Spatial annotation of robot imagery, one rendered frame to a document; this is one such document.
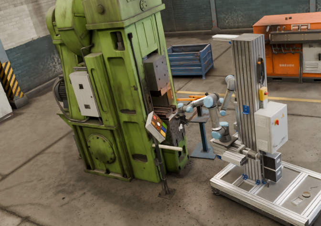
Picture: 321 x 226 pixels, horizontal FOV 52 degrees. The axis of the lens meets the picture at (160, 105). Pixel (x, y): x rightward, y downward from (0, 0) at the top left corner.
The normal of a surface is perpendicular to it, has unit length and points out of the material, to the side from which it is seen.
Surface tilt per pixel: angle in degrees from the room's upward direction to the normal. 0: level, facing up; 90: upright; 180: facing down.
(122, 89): 89
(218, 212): 0
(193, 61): 89
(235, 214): 0
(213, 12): 90
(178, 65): 90
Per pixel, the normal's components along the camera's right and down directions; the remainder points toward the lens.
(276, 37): -0.52, 0.44
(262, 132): -0.72, 0.40
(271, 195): -0.18, -0.89
